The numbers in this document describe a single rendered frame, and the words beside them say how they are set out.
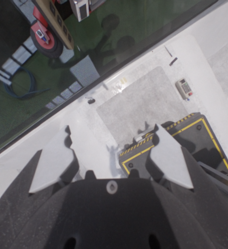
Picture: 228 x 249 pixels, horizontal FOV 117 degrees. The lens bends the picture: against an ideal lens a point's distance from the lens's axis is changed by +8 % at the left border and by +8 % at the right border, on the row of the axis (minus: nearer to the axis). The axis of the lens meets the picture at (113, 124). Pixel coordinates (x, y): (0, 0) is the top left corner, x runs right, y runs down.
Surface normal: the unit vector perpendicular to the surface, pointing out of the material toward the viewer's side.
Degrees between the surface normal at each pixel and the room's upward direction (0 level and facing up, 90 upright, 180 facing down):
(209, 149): 0
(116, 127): 0
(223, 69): 0
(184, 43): 12
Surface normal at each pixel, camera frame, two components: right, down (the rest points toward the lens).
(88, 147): -0.22, 0.20
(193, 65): 0.07, 0.02
